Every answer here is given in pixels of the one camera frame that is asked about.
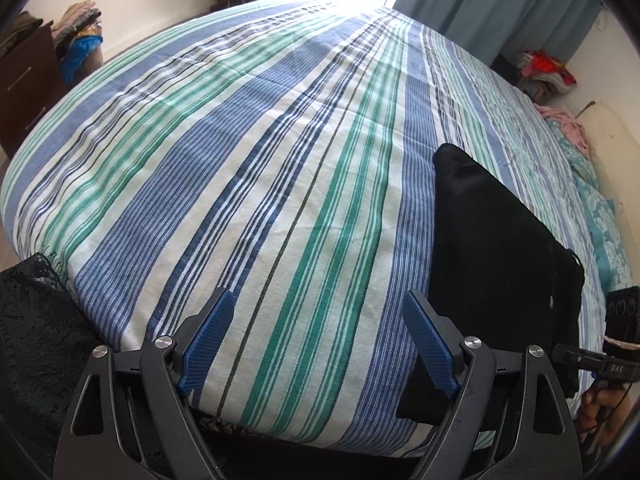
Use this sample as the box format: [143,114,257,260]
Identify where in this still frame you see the black pants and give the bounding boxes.
[400,143,586,426]

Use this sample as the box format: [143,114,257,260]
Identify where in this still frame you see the olive folded cloth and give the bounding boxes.
[0,10,45,58]

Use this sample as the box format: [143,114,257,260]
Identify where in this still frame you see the light blue curtain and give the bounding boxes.
[392,0,606,68]

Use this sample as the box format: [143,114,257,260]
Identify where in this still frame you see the brown wooden dresser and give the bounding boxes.
[0,20,63,158]

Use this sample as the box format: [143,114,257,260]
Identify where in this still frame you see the clothes pile with blue cloth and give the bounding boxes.
[50,2,104,86]

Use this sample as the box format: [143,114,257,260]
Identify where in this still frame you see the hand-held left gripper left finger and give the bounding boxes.
[52,287,236,480]

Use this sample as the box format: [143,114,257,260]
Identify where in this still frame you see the person's right hand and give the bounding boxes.
[580,385,632,443]

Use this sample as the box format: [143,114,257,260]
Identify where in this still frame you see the red colourful clothes pile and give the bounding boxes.
[515,50,578,98]

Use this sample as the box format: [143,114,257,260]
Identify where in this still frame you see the teal floral cloth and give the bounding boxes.
[555,120,633,291]

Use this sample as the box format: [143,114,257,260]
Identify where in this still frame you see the cream headboard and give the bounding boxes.
[575,102,640,211]

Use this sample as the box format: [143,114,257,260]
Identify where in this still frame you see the striped bed sheet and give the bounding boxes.
[0,0,633,461]

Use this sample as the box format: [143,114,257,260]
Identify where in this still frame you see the black lace cloth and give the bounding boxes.
[0,252,151,480]

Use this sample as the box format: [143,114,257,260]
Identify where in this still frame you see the pink cloth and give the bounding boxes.
[535,104,591,158]

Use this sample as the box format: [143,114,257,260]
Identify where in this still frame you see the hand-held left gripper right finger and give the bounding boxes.
[402,289,583,480]

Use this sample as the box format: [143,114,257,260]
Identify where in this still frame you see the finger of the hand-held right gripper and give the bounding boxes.
[551,344,607,372]

